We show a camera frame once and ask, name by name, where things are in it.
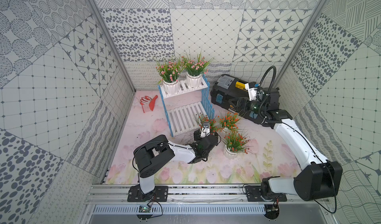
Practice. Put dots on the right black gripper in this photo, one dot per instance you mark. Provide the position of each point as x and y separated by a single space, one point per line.
245 101

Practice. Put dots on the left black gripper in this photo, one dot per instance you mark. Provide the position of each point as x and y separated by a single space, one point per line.
211 137

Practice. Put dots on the red flower pot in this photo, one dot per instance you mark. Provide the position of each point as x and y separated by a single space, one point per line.
228 122
214 126
235 143

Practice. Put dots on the pink flower pot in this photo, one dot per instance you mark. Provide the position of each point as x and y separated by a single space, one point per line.
170 71
195 69

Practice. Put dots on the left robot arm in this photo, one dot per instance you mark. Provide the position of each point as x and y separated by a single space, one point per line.
156 153

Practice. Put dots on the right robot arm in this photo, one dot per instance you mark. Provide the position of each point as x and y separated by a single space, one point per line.
319 177

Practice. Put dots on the blue white slatted rack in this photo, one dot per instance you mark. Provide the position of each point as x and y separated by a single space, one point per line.
183 119

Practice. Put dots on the red flower pot back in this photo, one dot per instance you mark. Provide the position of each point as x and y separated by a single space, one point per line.
228 122

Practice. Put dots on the red flower pot front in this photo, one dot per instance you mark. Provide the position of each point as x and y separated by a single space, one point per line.
235 143

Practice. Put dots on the floral pink table mat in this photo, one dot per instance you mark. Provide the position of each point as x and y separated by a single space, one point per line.
269 155

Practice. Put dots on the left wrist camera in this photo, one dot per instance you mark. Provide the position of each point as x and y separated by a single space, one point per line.
205 129

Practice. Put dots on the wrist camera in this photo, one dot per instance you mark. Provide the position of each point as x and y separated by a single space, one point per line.
205 129
252 89

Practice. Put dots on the black toolbox yellow handle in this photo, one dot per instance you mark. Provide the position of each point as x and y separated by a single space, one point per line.
227 90

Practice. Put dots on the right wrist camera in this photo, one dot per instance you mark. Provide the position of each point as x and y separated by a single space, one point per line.
252 89

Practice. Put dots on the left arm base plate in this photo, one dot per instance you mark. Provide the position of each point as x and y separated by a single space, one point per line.
160 194

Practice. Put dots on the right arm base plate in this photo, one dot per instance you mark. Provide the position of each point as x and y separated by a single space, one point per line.
253 194

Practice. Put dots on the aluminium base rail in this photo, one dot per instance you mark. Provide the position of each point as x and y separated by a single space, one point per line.
178 194

